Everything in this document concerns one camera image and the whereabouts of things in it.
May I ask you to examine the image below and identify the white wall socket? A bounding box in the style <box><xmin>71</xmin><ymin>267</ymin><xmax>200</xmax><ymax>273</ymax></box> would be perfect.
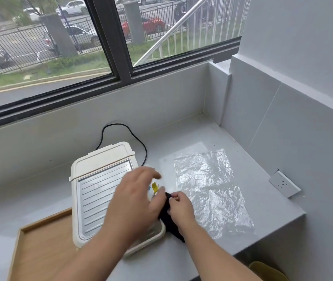
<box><xmin>268</xmin><ymin>170</ymin><xmax>301</xmax><ymax>199</ymax></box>

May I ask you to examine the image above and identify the silver car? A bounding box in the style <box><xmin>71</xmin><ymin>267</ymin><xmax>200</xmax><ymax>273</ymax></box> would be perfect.
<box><xmin>42</xmin><ymin>25</ymin><xmax>101</xmax><ymax>52</ymax></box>

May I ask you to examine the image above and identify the clear plastic bag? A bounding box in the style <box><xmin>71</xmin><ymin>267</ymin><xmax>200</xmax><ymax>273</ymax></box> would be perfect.
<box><xmin>158</xmin><ymin>142</ymin><xmax>257</xmax><ymax>240</ymax></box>

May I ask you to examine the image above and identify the grey stair handrail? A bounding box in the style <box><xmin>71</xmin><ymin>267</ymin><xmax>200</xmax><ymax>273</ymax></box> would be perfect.
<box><xmin>137</xmin><ymin>0</ymin><xmax>243</xmax><ymax>67</ymax></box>

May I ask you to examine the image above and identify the black metal fence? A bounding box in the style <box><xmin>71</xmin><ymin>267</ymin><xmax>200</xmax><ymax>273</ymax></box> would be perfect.
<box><xmin>0</xmin><ymin>0</ymin><xmax>244</xmax><ymax>74</ymax></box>

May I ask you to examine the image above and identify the wide concrete pillar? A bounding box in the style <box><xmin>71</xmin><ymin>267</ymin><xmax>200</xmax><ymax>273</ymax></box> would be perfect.
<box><xmin>39</xmin><ymin>13</ymin><xmax>79</xmax><ymax>58</ymax></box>

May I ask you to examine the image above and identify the narrow concrete pillar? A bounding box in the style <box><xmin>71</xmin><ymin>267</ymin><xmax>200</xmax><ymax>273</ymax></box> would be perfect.
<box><xmin>123</xmin><ymin>0</ymin><xmax>146</xmax><ymax>45</ymax></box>

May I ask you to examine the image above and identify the black window frame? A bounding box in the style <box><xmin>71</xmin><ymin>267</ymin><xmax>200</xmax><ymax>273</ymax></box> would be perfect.
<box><xmin>0</xmin><ymin>0</ymin><xmax>242</xmax><ymax>134</ymax></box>

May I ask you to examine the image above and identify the person's right forearm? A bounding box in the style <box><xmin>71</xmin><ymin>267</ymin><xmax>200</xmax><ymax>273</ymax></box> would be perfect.
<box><xmin>180</xmin><ymin>224</ymin><xmax>263</xmax><ymax>281</ymax></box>

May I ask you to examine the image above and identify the black power cable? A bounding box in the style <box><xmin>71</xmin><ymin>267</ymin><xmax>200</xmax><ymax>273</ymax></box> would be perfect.
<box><xmin>95</xmin><ymin>123</ymin><xmax>148</xmax><ymax>168</ymax></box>

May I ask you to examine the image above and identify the person's left forearm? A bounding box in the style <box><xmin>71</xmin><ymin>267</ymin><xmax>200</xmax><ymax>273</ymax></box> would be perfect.
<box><xmin>49</xmin><ymin>225</ymin><xmax>143</xmax><ymax>281</ymax></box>

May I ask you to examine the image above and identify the white suv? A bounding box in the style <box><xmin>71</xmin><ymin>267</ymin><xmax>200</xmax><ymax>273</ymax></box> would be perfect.
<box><xmin>56</xmin><ymin>0</ymin><xmax>88</xmax><ymax>17</ymax></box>

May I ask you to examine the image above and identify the yellow seat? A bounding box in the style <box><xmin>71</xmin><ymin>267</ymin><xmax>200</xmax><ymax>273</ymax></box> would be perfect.
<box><xmin>248</xmin><ymin>261</ymin><xmax>290</xmax><ymax>281</ymax></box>

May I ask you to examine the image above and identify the person's right hand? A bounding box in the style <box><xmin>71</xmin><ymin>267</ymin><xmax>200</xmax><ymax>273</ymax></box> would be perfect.
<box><xmin>166</xmin><ymin>191</ymin><xmax>197</xmax><ymax>235</ymax></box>

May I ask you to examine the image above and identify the person's left hand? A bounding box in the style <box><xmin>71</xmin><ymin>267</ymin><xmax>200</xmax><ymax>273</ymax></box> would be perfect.
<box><xmin>103</xmin><ymin>166</ymin><xmax>170</xmax><ymax>241</ymax></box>

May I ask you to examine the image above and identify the wooden tray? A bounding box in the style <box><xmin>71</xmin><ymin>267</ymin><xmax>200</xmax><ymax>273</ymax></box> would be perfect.
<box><xmin>7</xmin><ymin>208</ymin><xmax>82</xmax><ymax>281</ymax></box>

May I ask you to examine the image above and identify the white appliance with metal plate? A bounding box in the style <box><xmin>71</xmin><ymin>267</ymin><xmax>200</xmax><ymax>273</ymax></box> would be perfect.
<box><xmin>69</xmin><ymin>142</ymin><xmax>167</xmax><ymax>258</ymax></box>

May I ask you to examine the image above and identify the red car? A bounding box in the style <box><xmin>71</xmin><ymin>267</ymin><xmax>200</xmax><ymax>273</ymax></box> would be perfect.
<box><xmin>121</xmin><ymin>16</ymin><xmax>166</xmax><ymax>39</ymax></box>

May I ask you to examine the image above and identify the black cloth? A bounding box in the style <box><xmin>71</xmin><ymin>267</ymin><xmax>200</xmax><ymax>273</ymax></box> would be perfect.
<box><xmin>157</xmin><ymin>192</ymin><xmax>186</xmax><ymax>244</ymax></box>

